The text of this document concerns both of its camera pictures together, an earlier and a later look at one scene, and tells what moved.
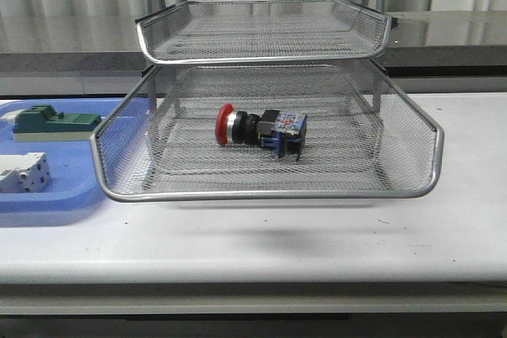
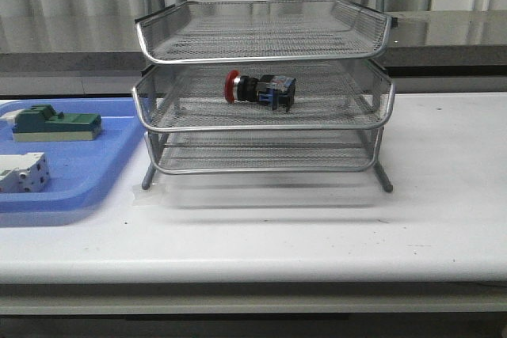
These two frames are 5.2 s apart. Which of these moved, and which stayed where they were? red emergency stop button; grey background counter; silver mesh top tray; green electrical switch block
Moved: red emergency stop button
Stayed: green electrical switch block; silver mesh top tray; grey background counter
